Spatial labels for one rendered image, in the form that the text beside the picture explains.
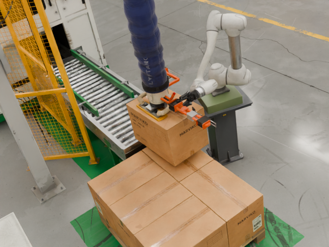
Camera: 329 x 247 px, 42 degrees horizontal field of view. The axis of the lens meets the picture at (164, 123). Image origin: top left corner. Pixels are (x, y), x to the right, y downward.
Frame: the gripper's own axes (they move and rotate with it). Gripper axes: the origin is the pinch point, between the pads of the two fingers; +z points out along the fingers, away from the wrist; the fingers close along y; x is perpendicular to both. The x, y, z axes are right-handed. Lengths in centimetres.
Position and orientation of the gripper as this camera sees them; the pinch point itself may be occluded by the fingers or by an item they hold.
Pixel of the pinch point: (176, 105)
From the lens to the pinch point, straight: 349.6
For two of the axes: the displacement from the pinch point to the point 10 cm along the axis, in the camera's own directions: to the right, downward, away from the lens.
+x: -5.8, -4.2, 7.0
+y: 1.8, 7.8, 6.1
